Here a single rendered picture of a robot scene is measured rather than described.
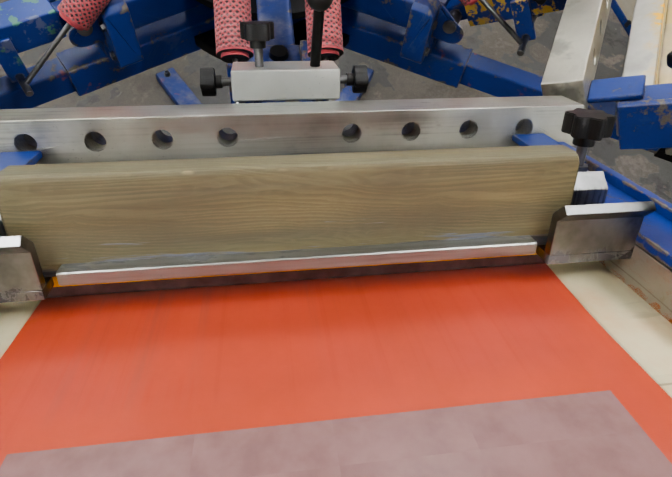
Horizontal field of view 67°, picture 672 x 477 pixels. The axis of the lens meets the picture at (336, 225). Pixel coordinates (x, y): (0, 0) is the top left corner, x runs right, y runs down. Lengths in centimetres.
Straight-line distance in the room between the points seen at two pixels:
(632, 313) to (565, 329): 6
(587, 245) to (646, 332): 7
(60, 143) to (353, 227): 35
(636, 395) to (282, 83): 45
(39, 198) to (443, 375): 28
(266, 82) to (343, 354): 36
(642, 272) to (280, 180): 29
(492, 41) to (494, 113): 211
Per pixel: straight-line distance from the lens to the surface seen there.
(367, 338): 36
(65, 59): 105
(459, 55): 106
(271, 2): 96
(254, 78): 61
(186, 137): 57
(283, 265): 37
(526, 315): 40
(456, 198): 39
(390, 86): 234
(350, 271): 40
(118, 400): 34
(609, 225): 44
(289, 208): 36
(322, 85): 61
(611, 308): 44
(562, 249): 43
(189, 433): 31
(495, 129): 63
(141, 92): 232
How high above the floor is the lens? 158
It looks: 59 degrees down
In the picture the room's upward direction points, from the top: 9 degrees clockwise
